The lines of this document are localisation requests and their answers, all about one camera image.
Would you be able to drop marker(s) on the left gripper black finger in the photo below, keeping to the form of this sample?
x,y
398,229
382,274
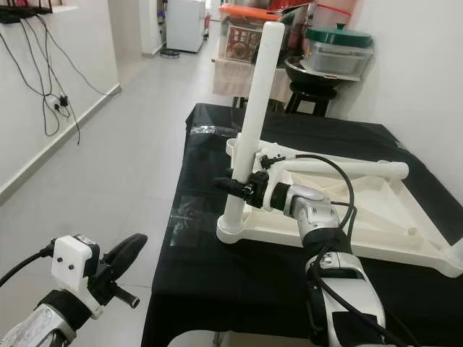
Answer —
x,y
117,259
136,253

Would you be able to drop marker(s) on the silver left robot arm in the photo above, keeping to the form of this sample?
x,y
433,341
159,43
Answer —
x,y
47,324

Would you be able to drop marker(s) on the white plastic children table top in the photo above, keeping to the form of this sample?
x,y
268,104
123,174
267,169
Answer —
x,y
398,217

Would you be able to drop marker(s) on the clear plastic wrap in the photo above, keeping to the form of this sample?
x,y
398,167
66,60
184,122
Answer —
x,y
210,130

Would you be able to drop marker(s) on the clear tape patch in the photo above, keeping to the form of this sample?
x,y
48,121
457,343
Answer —
x,y
189,220

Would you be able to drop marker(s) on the table with beige cloth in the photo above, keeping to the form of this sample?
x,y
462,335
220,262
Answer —
x,y
235,79

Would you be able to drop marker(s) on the black stool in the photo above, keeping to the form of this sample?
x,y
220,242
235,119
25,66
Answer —
x,y
311,97

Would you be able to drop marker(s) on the black tablecloth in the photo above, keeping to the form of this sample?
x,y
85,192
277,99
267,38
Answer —
x,y
246,303

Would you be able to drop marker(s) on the box with orange lid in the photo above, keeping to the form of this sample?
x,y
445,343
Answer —
x,y
239,40

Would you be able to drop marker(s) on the black round floor base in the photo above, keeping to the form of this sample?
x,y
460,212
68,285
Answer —
x,y
170,52

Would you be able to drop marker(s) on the black bag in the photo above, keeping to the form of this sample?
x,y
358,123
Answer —
x,y
289,43

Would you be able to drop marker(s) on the clear container with green lid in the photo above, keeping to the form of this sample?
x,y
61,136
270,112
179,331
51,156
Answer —
x,y
340,58

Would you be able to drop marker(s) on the white fridge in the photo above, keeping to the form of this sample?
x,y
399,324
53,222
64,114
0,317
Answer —
x,y
184,25

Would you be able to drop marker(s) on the red translucent container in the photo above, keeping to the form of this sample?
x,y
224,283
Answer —
x,y
333,11

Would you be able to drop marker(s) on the black wifi router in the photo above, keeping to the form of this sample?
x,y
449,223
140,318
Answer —
x,y
22,13

